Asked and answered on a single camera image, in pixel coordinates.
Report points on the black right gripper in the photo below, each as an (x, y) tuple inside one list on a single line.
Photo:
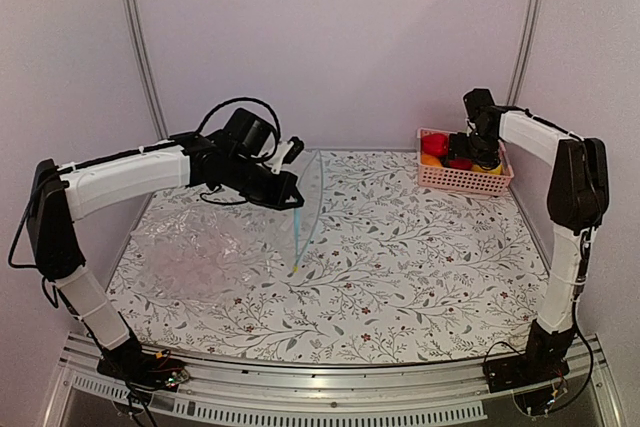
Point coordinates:
[(457, 147)]

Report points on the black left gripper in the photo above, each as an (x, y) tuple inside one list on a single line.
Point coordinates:
[(287, 183)]

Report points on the clear zip top bag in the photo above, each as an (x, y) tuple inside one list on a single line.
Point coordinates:
[(199, 245)]

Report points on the red toy pomegranate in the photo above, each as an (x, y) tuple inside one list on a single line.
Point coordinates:
[(460, 164)]

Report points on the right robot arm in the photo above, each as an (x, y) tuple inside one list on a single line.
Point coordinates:
[(577, 199)]

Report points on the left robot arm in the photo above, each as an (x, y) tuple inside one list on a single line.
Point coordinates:
[(247, 155)]

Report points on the red toy bell pepper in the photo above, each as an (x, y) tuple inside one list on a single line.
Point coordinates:
[(435, 144)]

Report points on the pink plastic basket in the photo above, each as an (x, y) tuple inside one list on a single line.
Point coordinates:
[(467, 181)]

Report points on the orange toy fruit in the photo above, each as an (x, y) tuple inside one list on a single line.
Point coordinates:
[(430, 161)]

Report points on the yellow toy lemon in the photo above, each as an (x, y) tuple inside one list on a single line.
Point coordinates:
[(495, 170)]

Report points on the floral tablecloth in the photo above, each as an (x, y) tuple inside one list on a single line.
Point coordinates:
[(395, 272)]

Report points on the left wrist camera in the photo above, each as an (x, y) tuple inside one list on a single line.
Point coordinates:
[(286, 153)]

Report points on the right aluminium wall post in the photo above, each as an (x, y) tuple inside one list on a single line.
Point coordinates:
[(517, 80)]

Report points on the aluminium wall post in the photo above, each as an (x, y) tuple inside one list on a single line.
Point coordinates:
[(517, 80), (141, 57)]

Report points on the aluminium table front rail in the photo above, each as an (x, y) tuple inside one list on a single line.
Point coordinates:
[(227, 391)]

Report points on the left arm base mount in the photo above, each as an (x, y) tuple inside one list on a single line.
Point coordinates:
[(149, 371)]

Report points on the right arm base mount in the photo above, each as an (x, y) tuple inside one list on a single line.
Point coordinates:
[(514, 371)]

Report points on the left aluminium wall post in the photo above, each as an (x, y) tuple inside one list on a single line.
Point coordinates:
[(141, 57)]

